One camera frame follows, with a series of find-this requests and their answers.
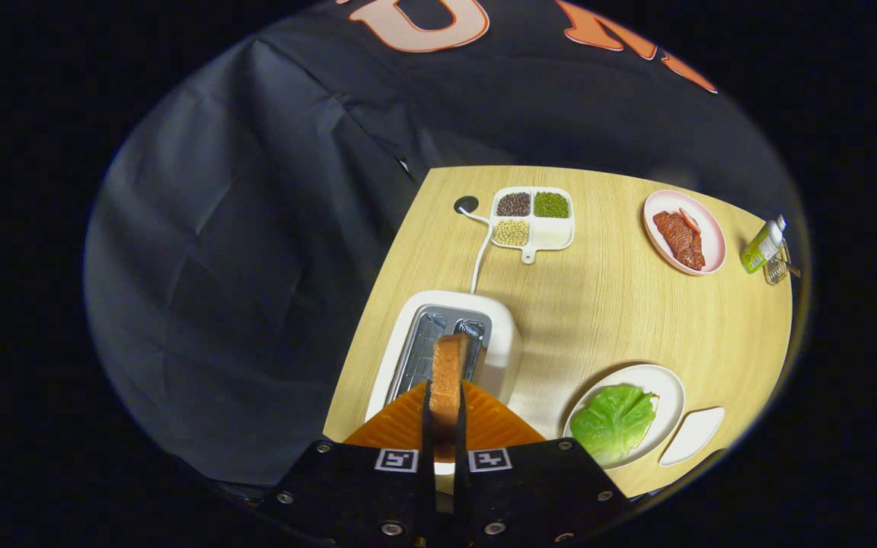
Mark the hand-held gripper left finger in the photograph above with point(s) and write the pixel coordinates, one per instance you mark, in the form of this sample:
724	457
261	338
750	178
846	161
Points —
362	487

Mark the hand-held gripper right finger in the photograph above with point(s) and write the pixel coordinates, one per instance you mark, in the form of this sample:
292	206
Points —
530	487

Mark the green lettuce leaf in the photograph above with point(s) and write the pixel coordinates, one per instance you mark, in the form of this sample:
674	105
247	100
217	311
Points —
610	422

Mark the toasted bread slice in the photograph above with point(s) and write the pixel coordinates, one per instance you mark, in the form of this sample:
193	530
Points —
448	380

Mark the beige toaster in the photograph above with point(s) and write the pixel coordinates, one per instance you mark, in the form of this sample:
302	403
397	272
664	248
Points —
503	350

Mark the large round white plate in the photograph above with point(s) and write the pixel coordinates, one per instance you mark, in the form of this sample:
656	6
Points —
671	388

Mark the small white rounded plate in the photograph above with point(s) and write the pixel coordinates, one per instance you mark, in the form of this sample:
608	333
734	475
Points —
693	434

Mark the white divided dish with beans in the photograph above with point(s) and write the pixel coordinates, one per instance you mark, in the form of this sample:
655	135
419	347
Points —
553	234

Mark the brown cooked meat slices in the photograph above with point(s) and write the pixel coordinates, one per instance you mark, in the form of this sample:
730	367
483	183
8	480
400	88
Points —
678	237

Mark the orange-red food strip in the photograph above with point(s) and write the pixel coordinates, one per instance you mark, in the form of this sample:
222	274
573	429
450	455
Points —
688	219

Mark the pink plate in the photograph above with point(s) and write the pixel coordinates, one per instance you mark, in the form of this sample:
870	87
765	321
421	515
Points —
710	228

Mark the silver bottle with green label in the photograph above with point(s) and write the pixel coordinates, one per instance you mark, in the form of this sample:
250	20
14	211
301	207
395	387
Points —
760	247

